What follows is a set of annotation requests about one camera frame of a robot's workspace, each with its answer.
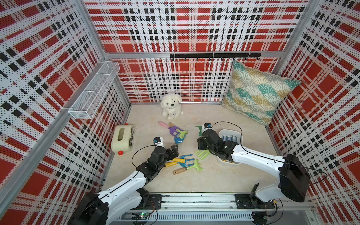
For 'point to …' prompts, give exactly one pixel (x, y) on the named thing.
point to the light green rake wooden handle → (197, 166)
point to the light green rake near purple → (182, 133)
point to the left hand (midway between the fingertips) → (174, 147)
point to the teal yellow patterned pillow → (255, 94)
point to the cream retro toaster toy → (122, 138)
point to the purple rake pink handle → (173, 130)
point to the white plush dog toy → (171, 104)
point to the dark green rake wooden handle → (200, 128)
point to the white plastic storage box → (231, 135)
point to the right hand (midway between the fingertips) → (200, 139)
